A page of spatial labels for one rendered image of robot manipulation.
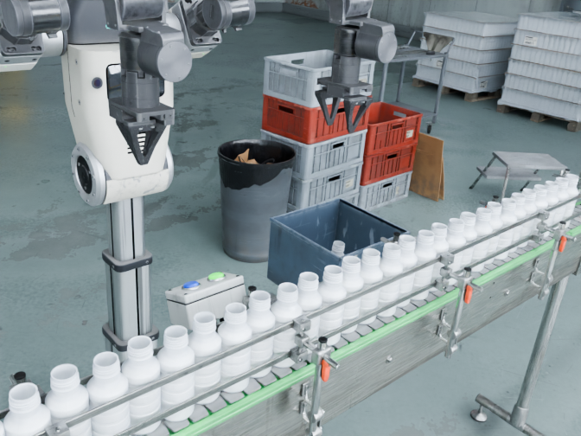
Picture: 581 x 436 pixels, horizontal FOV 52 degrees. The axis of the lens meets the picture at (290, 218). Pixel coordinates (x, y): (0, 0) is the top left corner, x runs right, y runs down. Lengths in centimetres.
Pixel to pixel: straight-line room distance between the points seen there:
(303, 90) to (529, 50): 466
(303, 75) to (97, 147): 215
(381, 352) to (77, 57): 93
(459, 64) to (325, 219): 646
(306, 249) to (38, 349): 156
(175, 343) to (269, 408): 27
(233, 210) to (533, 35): 514
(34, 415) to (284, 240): 111
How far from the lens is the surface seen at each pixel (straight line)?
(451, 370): 294
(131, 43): 93
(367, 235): 202
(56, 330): 306
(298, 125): 355
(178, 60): 88
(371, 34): 117
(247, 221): 340
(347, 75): 122
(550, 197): 188
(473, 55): 826
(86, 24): 146
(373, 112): 472
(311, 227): 202
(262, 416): 117
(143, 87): 94
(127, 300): 170
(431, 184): 472
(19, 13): 125
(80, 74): 143
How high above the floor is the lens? 174
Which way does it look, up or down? 25 degrees down
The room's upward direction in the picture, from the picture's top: 5 degrees clockwise
